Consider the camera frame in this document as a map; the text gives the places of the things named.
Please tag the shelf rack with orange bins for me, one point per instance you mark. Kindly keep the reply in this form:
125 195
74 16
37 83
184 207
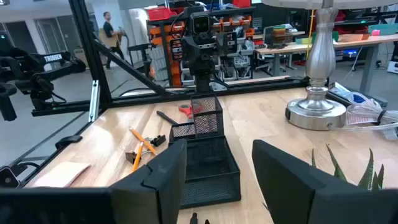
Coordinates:
155 31

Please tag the stack of coloured trays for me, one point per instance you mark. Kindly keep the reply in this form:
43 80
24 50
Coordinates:
279 35

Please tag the person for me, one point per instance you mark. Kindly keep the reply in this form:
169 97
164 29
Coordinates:
109 29

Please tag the black aluminium table frame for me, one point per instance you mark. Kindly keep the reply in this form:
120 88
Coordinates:
87 46

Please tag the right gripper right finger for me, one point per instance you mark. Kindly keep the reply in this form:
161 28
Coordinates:
311 199

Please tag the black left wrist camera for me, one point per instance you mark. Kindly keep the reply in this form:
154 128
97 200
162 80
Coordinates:
200 23

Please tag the brown cardboard box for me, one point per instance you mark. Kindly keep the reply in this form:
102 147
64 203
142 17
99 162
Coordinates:
107 39

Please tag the black marker pen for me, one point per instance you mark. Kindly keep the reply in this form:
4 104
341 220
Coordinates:
206 221
194 218

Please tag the black binder clip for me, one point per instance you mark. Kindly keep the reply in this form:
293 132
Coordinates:
158 140
132 157

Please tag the wooden top desk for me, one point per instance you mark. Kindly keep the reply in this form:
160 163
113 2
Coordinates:
357 42

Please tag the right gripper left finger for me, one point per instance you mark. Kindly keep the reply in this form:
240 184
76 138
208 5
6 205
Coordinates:
140 199

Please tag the orange pencil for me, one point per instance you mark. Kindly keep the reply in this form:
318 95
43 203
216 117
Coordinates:
138 157
143 140

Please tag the silver lamp with white shade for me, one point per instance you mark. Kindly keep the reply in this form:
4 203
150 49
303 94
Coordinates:
320 59

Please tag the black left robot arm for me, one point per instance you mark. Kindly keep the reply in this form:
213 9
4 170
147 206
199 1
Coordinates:
202 77

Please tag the red plastic crate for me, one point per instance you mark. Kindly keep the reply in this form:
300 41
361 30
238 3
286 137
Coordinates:
158 14

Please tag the potted green succulent plant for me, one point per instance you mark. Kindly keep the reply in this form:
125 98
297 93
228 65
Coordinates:
368 174

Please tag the black mesh desk organizer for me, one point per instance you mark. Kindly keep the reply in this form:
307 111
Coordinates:
205 174

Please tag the silver frame bracket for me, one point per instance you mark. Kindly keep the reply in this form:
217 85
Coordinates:
94 99

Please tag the small black exterior camera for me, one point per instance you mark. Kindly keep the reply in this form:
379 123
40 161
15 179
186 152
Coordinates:
7 178

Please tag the pink sticky note pad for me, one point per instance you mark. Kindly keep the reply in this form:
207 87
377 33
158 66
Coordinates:
62 174

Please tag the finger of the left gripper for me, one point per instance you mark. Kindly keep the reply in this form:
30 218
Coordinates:
188 49
222 45

